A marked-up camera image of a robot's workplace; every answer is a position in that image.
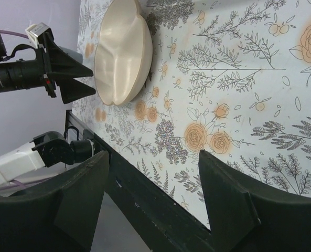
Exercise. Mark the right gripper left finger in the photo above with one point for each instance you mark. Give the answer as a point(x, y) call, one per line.
point(59, 214)

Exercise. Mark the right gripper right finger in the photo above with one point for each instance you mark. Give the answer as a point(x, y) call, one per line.
point(248, 215)

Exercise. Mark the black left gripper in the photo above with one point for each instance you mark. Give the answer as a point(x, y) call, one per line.
point(50, 61)

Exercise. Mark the cream divided plate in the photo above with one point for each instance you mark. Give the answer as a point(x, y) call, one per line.
point(123, 56)

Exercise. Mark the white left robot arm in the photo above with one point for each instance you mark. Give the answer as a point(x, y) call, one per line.
point(46, 149)

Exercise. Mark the floral table mat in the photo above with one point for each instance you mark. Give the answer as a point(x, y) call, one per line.
point(229, 77)

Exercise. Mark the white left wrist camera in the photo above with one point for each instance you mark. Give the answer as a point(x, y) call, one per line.
point(35, 33)

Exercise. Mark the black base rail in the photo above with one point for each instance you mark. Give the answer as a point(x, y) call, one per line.
point(161, 222)

